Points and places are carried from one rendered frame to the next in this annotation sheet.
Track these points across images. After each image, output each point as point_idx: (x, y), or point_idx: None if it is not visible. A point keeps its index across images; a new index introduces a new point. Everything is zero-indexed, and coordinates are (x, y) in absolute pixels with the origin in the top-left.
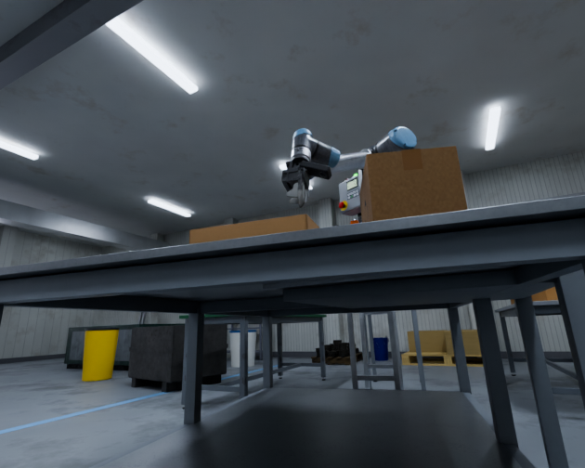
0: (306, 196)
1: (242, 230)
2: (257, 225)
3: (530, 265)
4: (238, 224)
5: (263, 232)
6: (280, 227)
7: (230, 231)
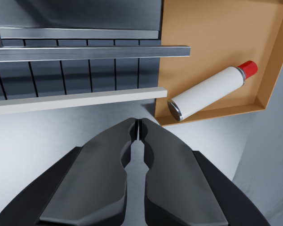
0: (83, 165)
1: (277, 59)
2: None
3: None
4: (281, 65)
5: (280, 39)
6: None
7: (273, 71)
